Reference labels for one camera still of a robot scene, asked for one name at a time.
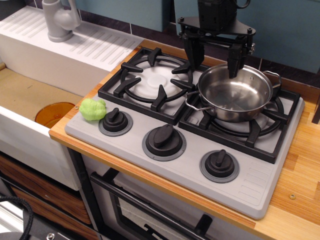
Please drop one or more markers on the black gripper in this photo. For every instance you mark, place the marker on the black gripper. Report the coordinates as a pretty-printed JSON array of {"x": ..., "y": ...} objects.
[{"x": 233, "y": 34}]

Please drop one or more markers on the stainless steel pot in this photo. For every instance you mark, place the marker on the stainless steel pot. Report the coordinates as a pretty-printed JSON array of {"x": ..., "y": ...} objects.
[{"x": 233, "y": 100}]

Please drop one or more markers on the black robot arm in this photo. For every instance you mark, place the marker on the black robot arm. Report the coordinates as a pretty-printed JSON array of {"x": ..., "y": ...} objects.
[{"x": 219, "y": 10}]

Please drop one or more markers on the black middle stove knob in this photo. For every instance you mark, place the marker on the black middle stove knob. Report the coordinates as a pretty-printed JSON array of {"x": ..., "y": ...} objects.
[{"x": 164, "y": 143}]

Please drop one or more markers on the black stove knob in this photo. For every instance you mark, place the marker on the black stove knob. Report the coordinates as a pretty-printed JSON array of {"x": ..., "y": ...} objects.
[
  {"x": 164, "y": 143},
  {"x": 115, "y": 123},
  {"x": 219, "y": 166}
]

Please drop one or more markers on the grey toy stove top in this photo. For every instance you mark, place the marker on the grey toy stove top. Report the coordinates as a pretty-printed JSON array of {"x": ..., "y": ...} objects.
[{"x": 250, "y": 193}]

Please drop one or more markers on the black right stove knob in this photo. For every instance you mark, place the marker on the black right stove knob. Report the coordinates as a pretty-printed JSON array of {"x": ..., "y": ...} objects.
[{"x": 219, "y": 166}]

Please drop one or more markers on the black left stove knob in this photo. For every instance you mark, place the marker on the black left stove knob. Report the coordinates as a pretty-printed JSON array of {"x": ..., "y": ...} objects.
[{"x": 115, "y": 123}]

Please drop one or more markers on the green toy cauliflower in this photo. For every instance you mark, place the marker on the green toy cauliflower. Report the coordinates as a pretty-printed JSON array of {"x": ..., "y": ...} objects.
[{"x": 93, "y": 110}]

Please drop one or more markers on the black left burner grate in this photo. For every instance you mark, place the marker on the black left burner grate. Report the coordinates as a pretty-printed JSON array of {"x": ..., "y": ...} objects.
[{"x": 152, "y": 86}]

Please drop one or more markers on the black burner grate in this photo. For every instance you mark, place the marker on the black burner grate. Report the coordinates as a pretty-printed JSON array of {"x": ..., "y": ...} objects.
[
  {"x": 262, "y": 137},
  {"x": 152, "y": 86}
]

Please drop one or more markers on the black right burner grate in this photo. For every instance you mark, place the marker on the black right burner grate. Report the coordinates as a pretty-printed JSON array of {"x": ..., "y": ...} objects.
[{"x": 262, "y": 137}]

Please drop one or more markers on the grey toy faucet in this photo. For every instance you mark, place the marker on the grey toy faucet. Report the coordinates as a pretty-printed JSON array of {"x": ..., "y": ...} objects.
[{"x": 60, "y": 22}]

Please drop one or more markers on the orange sink drain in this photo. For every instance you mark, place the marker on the orange sink drain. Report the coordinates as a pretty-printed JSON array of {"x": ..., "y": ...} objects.
[{"x": 53, "y": 113}]

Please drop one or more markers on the white toy sink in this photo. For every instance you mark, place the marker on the white toy sink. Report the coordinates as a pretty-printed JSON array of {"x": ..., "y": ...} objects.
[{"x": 36, "y": 72}]

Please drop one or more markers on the wooden drawer fronts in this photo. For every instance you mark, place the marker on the wooden drawer fronts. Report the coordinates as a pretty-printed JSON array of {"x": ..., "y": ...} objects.
[{"x": 48, "y": 198}]

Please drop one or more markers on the black oven door handle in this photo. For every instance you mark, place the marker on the black oven door handle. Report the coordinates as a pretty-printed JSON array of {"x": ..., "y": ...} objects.
[{"x": 106, "y": 182}]

